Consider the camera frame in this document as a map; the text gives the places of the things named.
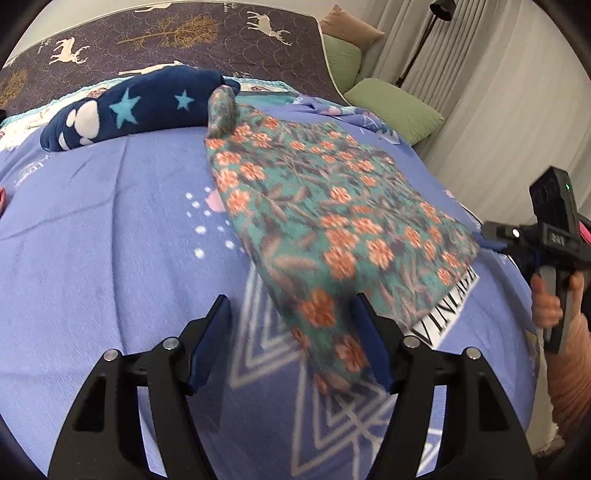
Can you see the navy star print cloth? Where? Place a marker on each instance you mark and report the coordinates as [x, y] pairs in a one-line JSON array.
[[152, 106]]

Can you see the person's right hand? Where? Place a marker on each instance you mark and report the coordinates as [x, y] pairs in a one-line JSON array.
[[545, 304]]

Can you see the person's right forearm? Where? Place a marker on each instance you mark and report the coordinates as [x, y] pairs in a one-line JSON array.
[[575, 383]]

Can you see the teal floral garment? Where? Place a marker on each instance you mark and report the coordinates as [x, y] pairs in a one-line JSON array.
[[323, 198]]

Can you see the small green pillow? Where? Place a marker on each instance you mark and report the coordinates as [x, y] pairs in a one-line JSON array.
[[341, 60]]

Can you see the black floor lamp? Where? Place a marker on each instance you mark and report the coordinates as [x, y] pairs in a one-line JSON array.
[[441, 8]]

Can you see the blue printed blanket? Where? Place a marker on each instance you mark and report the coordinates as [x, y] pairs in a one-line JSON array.
[[115, 230]]

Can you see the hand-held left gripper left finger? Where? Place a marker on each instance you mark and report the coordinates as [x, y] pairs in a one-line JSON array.
[[212, 341]]

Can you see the large green pillow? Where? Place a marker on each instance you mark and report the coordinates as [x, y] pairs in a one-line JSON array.
[[392, 106]]

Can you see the peach pillow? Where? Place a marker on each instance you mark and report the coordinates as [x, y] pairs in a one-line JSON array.
[[348, 27]]

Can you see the grey curtain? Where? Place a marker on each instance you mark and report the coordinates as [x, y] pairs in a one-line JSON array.
[[498, 69]]

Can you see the red cloth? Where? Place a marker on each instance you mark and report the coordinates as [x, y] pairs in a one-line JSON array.
[[2, 201]]

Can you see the dark deer print bedspread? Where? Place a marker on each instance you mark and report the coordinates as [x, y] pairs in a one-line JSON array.
[[207, 32]]

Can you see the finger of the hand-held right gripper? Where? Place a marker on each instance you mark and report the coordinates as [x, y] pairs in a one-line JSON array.
[[494, 235]]

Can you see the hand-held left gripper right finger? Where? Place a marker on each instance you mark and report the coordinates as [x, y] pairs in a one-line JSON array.
[[369, 337]]

